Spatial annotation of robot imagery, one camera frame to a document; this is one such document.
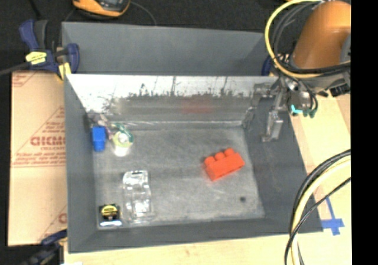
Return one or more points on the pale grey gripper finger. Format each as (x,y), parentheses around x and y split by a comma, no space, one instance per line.
(253,104)
(274,128)

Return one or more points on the red toy brick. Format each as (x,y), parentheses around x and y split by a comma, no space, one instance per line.
(224,166)

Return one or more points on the grey metal bin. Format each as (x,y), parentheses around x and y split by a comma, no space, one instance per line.
(189,193)

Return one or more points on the white and green cup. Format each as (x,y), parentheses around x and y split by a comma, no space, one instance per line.
(121,141)

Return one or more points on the clear plastic container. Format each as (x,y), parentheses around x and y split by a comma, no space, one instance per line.
(137,196)

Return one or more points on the blue toy block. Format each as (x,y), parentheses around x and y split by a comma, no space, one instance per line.
(98,137)

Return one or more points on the yellow and black tape measure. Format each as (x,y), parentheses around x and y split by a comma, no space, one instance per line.
(110,213)

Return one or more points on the brown cardboard board, red print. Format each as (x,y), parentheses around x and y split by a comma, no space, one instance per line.
(35,187)

